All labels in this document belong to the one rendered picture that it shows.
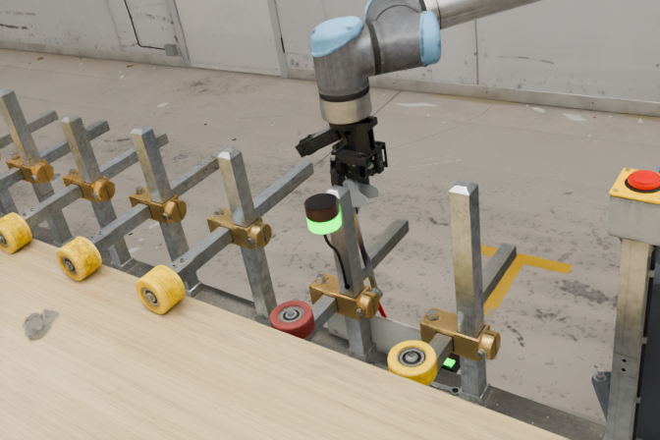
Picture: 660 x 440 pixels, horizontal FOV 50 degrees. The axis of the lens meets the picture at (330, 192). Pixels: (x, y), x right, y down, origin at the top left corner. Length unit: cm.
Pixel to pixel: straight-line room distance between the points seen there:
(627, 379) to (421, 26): 65
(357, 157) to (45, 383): 67
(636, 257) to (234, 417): 64
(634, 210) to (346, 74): 50
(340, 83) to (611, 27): 278
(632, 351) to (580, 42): 289
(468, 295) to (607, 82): 285
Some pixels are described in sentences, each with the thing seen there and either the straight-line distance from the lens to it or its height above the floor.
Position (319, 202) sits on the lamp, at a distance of 122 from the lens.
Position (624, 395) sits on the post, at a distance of 123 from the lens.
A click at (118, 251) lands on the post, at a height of 76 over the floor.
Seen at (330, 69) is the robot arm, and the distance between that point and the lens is 119.
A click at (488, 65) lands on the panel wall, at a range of 413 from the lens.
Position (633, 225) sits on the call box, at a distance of 100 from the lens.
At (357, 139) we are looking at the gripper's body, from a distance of 125.
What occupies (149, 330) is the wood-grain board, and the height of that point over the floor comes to 90.
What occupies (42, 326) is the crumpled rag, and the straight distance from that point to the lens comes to 149.
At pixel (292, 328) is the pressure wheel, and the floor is 91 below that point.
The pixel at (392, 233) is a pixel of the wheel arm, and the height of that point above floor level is 86.
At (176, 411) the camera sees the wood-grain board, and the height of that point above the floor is 90.
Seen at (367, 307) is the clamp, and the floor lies 86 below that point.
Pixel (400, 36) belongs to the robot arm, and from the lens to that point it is 120.
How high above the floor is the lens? 174
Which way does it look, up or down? 30 degrees down
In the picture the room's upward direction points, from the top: 10 degrees counter-clockwise
